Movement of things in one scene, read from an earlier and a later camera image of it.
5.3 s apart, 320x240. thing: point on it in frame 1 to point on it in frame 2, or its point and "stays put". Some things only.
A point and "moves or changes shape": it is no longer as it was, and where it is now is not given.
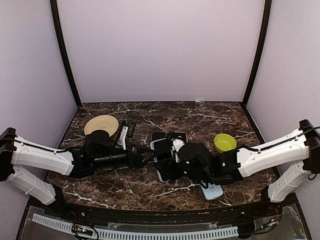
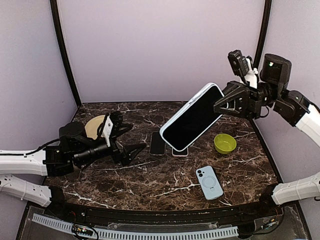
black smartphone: [162, 148] to [194, 118]
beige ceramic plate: [106, 122] stays put
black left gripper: [138, 163] to [124, 157]
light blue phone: [212, 191] stays put
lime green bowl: [224, 142] stays put
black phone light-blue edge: [182, 135] moves or changes shape
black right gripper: [167, 167] to [248, 103]
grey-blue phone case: [161, 145] to [193, 119]
